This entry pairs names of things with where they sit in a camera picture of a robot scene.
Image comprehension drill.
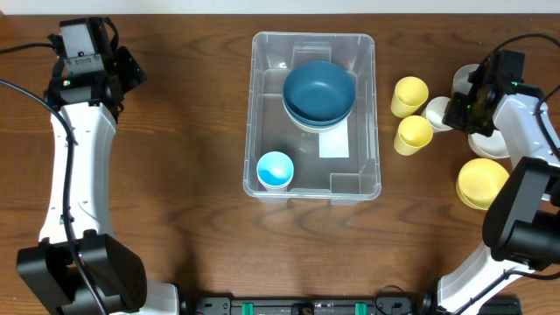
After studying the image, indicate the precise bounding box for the blue bowl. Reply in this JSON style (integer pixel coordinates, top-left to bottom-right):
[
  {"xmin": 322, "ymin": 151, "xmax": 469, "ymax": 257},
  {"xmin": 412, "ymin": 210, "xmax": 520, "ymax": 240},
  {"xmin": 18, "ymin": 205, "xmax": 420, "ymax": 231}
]
[
  {"xmin": 283, "ymin": 102, "xmax": 354, "ymax": 130},
  {"xmin": 283, "ymin": 61, "xmax": 357, "ymax": 122}
]

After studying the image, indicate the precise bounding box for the cream bowl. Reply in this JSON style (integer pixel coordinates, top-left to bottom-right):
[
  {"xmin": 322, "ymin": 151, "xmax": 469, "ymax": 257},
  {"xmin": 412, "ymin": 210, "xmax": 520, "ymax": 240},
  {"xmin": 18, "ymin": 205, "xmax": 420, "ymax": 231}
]
[{"xmin": 286, "ymin": 112, "xmax": 348, "ymax": 133}]

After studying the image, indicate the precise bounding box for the light blue cup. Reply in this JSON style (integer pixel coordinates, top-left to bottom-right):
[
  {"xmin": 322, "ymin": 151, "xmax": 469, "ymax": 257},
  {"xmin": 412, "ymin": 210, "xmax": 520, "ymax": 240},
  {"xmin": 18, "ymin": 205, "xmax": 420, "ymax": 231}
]
[{"xmin": 256, "ymin": 151, "xmax": 295, "ymax": 187}]

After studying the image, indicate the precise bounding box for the pink cup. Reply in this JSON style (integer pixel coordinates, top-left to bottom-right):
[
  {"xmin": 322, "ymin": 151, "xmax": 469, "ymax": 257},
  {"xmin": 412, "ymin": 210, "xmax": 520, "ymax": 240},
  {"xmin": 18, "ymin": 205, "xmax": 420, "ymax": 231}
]
[{"xmin": 264, "ymin": 186, "xmax": 288, "ymax": 193}]

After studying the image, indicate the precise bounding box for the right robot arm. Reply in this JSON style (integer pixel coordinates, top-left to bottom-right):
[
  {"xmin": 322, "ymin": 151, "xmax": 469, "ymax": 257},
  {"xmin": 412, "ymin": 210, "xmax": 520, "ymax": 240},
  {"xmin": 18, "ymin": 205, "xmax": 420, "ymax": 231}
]
[{"xmin": 430, "ymin": 80, "xmax": 559, "ymax": 314}]

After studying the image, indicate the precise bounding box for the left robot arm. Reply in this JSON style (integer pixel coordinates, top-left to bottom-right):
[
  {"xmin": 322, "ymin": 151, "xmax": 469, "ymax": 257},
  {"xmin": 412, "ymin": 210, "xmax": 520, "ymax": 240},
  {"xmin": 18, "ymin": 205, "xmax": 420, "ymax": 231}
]
[{"xmin": 17, "ymin": 46, "xmax": 181, "ymax": 314}]

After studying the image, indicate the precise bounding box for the white label in container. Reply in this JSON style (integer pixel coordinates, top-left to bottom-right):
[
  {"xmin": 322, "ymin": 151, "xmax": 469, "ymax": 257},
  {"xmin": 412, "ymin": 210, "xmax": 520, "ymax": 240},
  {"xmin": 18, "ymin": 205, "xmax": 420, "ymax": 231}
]
[{"xmin": 318, "ymin": 120, "xmax": 349, "ymax": 158}]

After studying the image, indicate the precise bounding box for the clear plastic container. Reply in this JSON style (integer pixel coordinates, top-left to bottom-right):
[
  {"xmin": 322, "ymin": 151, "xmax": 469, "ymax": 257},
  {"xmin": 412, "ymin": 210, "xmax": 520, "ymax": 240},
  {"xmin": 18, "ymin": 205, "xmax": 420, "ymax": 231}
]
[{"xmin": 243, "ymin": 31, "xmax": 382, "ymax": 205}]

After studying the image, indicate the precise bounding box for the grey bowl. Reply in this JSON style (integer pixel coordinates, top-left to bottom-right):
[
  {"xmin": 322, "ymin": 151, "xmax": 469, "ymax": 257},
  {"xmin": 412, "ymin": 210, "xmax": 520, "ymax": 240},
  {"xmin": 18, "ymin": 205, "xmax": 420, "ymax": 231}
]
[{"xmin": 451, "ymin": 64, "xmax": 479, "ymax": 95}]

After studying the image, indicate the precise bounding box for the cream cup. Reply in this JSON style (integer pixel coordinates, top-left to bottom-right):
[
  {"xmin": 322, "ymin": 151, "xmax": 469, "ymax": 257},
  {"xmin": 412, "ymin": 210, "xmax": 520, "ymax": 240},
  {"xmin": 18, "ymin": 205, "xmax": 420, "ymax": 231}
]
[{"xmin": 422, "ymin": 96, "xmax": 452, "ymax": 133}]

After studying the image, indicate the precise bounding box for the white bowl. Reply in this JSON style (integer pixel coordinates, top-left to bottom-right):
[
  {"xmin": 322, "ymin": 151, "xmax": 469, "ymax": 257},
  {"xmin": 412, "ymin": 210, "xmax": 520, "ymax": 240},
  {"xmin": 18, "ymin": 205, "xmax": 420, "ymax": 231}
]
[{"xmin": 467, "ymin": 129, "xmax": 509, "ymax": 159}]

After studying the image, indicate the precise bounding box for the yellow cup near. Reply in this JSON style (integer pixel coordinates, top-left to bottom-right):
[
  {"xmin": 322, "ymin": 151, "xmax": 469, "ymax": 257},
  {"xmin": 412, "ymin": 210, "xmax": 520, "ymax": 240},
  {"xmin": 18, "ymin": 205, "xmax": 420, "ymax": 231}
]
[{"xmin": 394, "ymin": 115, "xmax": 434, "ymax": 156}]

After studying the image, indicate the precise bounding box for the yellow cup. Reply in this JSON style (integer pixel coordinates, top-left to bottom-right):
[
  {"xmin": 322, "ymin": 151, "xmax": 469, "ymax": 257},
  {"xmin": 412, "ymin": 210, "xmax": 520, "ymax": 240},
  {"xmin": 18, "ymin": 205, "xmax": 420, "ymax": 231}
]
[
  {"xmin": 394, "ymin": 115, "xmax": 434, "ymax": 156},
  {"xmin": 390, "ymin": 76, "xmax": 429, "ymax": 118}
]

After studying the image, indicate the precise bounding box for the yellow cup far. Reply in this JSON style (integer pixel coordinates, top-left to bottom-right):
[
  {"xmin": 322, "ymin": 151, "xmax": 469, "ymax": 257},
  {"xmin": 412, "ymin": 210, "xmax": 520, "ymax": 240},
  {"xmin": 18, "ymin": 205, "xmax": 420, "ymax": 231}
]
[{"xmin": 390, "ymin": 76, "xmax": 429, "ymax": 118}]

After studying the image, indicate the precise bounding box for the yellow bowl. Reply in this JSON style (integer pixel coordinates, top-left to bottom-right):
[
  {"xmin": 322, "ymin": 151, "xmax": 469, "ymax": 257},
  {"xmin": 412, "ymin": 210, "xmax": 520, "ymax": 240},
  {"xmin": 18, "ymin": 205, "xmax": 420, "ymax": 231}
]
[{"xmin": 456, "ymin": 158, "xmax": 509, "ymax": 210}]

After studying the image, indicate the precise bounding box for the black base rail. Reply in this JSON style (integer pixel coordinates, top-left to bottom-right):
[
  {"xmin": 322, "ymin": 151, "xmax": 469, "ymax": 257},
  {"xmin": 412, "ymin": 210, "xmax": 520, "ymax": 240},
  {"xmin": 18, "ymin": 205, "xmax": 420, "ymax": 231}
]
[{"xmin": 191, "ymin": 294, "xmax": 429, "ymax": 315}]

